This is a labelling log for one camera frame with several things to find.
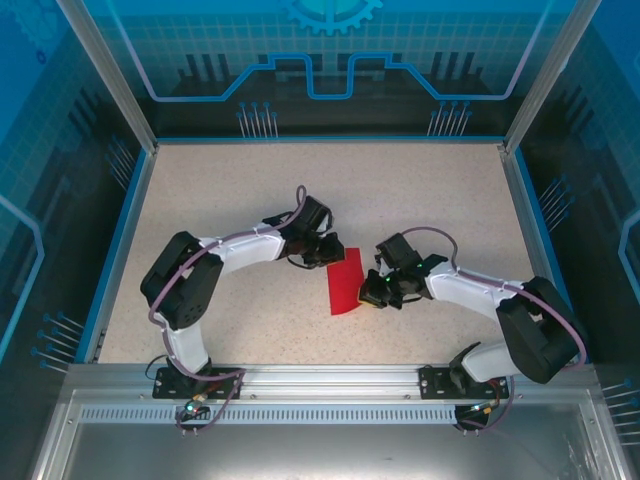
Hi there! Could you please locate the red cloth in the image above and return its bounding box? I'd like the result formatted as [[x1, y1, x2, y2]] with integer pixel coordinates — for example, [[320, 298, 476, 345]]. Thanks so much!
[[327, 247, 366, 317]]

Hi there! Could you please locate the steel sheet platform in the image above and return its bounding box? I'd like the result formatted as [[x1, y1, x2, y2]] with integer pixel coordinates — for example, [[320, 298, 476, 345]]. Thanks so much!
[[29, 389, 632, 480]]

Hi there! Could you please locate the aluminium mounting rail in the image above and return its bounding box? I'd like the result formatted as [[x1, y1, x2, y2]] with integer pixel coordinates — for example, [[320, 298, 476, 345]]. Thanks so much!
[[64, 363, 599, 404]]

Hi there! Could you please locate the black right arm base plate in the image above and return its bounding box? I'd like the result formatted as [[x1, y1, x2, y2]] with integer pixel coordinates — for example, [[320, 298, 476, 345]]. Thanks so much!
[[418, 364, 512, 401]]

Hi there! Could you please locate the slotted grey cable duct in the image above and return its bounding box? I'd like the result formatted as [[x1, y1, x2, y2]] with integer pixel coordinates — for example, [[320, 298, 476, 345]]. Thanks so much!
[[78, 405, 460, 426]]

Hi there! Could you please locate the aluminium blue side rail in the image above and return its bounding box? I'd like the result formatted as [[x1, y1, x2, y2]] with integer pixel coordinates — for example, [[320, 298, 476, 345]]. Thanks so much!
[[499, 142, 591, 365], [74, 144, 160, 365]]

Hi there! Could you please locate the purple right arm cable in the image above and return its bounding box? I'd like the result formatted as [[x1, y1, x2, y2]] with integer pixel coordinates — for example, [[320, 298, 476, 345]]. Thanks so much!
[[402, 227, 589, 437]]

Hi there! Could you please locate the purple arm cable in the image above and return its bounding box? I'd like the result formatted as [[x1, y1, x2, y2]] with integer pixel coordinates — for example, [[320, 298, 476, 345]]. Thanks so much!
[[402, 227, 589, 437], [149, 184, 309, 437]]

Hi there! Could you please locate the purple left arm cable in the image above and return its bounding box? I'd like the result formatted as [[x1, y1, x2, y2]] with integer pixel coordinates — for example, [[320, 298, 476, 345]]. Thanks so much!
[[149, 184, 309, 437]]

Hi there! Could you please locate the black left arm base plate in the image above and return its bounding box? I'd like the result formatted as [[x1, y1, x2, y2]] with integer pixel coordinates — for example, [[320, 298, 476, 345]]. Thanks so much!
[[152, 366, 246, 401]]

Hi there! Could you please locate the blue printed enclosure panel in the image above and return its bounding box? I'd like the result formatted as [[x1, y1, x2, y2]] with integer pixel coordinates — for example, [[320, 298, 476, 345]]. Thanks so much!
[[82, 0, 561, 140], [517, 0, 640, 480], [0, 0, 151, 480]]

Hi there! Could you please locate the aluminium frame post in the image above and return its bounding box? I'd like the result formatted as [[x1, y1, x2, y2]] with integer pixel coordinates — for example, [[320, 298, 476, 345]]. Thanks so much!
[[54, 0, 160, 157], [501, 0, 592, 157]]

